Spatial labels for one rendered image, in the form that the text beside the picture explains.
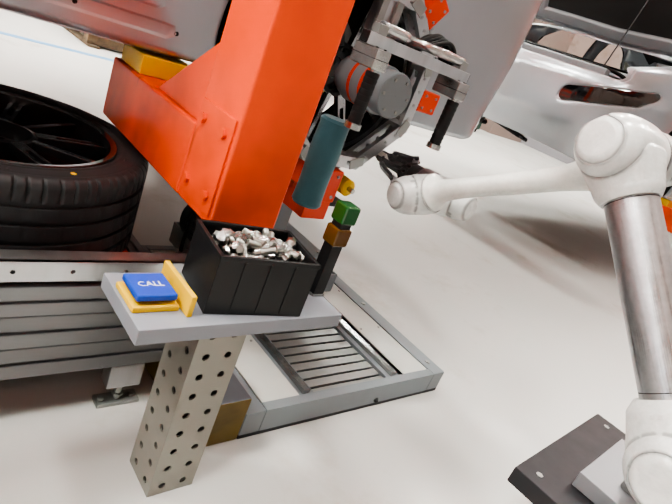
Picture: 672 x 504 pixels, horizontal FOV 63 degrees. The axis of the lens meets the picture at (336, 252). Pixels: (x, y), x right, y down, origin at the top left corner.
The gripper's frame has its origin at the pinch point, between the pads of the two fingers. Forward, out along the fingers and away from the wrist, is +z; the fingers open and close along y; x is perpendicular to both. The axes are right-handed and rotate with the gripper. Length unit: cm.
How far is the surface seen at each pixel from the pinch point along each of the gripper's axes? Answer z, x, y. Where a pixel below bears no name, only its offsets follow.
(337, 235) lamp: -54, 40, -46
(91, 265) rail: -31, 51, -87
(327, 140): -13.7, 28.7, -22.8
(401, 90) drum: -16.6, 30.4, 2.2
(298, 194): -11.4, 17.1, -35.9
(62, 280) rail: -31, 52, -93
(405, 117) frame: -2.1, 8.6, 11.8
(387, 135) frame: -2.1, 6.8, 3.5
